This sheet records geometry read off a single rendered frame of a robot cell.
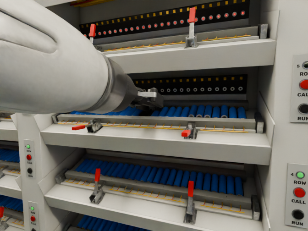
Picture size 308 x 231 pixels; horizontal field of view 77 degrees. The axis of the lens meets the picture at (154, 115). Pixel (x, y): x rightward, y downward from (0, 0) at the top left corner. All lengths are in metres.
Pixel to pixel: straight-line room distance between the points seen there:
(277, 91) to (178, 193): 0.34
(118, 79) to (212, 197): 0.38
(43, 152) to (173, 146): 0.41
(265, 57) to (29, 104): 0.40
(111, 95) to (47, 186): 0.50
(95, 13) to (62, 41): 0.63
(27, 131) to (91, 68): 0.51
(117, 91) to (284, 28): 0.32
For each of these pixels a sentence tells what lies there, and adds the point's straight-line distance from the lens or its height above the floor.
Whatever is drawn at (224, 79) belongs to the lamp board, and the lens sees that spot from 0.57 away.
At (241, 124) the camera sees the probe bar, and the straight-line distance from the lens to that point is 0.47.
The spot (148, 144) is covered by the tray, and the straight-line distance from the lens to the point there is 0.47.
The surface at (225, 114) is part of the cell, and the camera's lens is 0.51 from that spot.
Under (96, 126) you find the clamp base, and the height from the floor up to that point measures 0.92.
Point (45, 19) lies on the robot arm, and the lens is 0.20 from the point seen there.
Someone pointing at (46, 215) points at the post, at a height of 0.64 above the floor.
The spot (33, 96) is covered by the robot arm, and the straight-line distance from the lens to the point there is 0.20.
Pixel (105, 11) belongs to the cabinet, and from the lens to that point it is 0.81.
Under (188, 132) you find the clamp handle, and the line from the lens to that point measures 0.38.
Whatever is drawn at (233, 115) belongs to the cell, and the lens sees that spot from 0.51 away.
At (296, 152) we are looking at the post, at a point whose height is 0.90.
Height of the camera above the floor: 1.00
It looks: 5 degrees down
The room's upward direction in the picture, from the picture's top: straight up
